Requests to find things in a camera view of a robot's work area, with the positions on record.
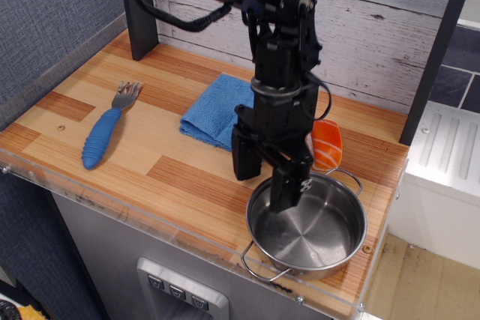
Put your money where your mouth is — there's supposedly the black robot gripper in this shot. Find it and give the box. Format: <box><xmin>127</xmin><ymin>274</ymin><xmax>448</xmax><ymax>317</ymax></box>
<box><xmin>232</xmin><ymin>82</ymin><xmax>319</xmax><ymax>213</ymax></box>

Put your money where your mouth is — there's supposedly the silver steel pot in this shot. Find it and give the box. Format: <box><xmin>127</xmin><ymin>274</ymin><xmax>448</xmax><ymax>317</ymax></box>
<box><xmin>245</xmin><ymin>173</ymin><xmax>368</xmax><ymax>283</ymax></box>

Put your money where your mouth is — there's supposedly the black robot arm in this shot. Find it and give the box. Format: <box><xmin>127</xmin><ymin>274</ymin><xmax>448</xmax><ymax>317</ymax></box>
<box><xmin>217</xmin><ymin>0</ymin><xmax>322</xmax><ymax>213</ymax></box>

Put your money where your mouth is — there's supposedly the blue folded cloth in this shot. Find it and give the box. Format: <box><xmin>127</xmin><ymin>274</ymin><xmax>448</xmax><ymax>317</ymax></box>
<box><xmin>179</xmin><ymin>74</ymin><xmax>254</xmax><ymax>151</ymax></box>

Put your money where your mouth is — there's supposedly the orange salmon sushi toy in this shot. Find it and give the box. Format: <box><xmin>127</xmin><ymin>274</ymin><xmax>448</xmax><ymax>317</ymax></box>
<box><xmin>307</xmin><ymin>119</ymin><xmax>343</xmax><ymax>172</ymax></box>

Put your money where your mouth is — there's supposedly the clear acrylic edge guard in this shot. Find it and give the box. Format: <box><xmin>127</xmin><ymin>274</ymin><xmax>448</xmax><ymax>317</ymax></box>
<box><xmin>1</xmin><ymin>147</ymin><xmax>365</xmax><ymax>319</ymax></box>

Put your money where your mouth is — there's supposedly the silver dispenser button panel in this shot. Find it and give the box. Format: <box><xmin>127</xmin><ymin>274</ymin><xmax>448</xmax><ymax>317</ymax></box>
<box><xmin>136</xmin><ymin>257</ymin><xmax>230</xmax><ymax>319</ymax></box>

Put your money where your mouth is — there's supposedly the white ribbed drainboard unit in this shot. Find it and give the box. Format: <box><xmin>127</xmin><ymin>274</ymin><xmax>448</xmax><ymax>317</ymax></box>
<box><xmin>388</xmin><ymin>102</ymin><xmax>479</xmax><ymax>268</ymax></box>

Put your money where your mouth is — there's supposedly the yellow object at floor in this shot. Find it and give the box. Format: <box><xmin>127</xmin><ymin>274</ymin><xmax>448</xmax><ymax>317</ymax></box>
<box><xmin>17</xmin><ymin>306</ymin><xmax>47</xmax><ymax>320</ymax></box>

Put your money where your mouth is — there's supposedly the blue handled metal fork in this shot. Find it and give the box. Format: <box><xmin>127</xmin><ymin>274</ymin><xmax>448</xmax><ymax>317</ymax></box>
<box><xmin>81</xmin><ymin>81</ymin><xmax>142</xmax><ymax>170</ymax></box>

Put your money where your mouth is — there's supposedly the black left vertical post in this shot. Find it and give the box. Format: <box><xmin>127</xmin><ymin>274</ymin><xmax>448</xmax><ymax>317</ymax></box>
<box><xmin>124</xmin><ymin>0</ymin><xmax>158</xmax><ymax>61</ymax></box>

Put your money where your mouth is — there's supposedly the black vertical post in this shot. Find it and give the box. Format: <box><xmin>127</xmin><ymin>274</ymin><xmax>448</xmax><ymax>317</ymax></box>
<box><xmin>124</xmin><ymin>0</ymin><xmax>158</xmax><ymax>61</ymax></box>
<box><xmin>399</xmin><ymin>0</ymin><xmax>466</xmax><ymax>145</ymax></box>

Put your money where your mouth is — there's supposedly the black right vertical post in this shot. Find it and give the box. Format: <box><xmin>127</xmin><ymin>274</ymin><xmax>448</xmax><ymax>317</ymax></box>
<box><xmin>399</xmin><ymin>0</ymin><xmax>466</xmax><ymax>145</ymax></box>

